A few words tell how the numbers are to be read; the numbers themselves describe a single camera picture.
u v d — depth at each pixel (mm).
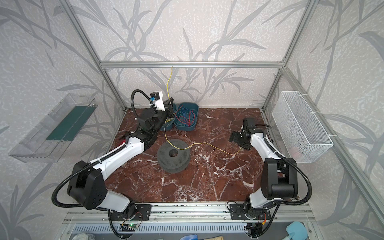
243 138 679
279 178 444
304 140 614
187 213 757
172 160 847
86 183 422
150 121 587
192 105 1187
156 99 631
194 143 999
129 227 707
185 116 1118
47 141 640
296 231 693
